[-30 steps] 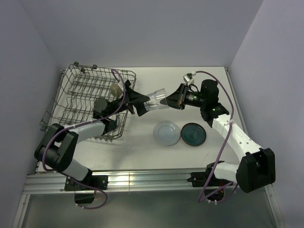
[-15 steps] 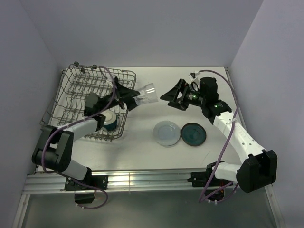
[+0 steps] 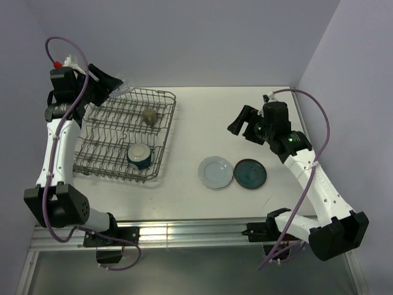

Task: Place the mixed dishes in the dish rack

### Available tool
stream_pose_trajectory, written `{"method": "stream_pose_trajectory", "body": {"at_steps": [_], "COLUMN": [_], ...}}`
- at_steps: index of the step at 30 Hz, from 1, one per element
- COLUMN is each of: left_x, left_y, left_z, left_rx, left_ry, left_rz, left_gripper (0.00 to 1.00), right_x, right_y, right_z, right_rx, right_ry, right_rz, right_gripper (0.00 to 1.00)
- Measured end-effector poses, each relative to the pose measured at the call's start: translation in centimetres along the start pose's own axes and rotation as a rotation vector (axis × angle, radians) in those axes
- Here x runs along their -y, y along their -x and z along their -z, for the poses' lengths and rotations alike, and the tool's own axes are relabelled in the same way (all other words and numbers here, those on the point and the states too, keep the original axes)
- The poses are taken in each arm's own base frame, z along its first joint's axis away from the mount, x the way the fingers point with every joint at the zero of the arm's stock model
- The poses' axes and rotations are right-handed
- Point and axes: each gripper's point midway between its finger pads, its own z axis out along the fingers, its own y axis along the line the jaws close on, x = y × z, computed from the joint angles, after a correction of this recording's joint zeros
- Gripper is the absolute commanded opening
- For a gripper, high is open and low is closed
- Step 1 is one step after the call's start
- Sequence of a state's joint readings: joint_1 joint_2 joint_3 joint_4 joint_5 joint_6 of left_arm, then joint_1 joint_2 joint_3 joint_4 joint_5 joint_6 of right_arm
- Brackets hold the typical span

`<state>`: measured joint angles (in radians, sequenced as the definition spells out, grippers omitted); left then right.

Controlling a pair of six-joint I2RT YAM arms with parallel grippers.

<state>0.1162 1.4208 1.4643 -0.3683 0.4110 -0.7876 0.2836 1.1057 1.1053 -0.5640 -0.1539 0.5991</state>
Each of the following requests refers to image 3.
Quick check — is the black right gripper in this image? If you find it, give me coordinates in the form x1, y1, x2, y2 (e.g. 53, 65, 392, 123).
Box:
227, 104, 273, 145

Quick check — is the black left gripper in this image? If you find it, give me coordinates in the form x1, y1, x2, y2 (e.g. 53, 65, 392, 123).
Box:
74, 65, 122, 108

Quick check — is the clear plastic cup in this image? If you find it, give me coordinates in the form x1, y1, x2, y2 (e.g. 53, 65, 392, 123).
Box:
109, 79, 135, 98

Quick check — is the light blue scalloped plate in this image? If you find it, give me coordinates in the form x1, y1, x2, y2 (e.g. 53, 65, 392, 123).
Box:
198, 156, 233, 190

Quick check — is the beige ceramic mug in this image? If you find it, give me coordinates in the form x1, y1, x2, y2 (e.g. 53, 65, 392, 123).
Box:
142, 108, 158, 127

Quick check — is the teal and cream bowl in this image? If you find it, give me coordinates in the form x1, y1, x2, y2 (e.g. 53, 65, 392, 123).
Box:
126, 143, 152, 170

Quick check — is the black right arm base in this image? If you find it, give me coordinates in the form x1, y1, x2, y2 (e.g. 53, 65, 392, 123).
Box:
241, 217, 298, 262

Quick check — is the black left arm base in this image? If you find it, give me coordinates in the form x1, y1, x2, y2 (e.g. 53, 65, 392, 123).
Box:
83, 226, 142, 268

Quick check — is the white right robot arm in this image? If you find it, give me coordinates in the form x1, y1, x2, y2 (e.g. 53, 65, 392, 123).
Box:
227, 102, 369, 261

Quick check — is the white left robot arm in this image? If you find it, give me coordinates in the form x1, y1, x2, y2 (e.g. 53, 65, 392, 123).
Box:
23, 64, 123, 245

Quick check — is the dark teal round plate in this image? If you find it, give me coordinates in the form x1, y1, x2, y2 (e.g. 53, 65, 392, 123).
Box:
233, 159, 267, 190

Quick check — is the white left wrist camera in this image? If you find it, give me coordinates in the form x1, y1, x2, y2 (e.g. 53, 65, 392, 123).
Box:
53, 55, 85, 74

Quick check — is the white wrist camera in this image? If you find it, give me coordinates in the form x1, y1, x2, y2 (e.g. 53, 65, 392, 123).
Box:
53, 55, 85, 74
263, 92, 278, 104

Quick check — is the grey wire dish rack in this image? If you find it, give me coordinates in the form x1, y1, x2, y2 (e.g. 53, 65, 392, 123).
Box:
73, 88, 176, 183

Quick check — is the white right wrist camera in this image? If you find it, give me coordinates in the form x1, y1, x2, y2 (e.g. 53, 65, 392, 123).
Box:
263, 92, 278, 104

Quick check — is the aluminium mounting rail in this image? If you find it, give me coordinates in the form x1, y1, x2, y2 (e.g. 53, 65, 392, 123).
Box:
30, 216, 352, 251

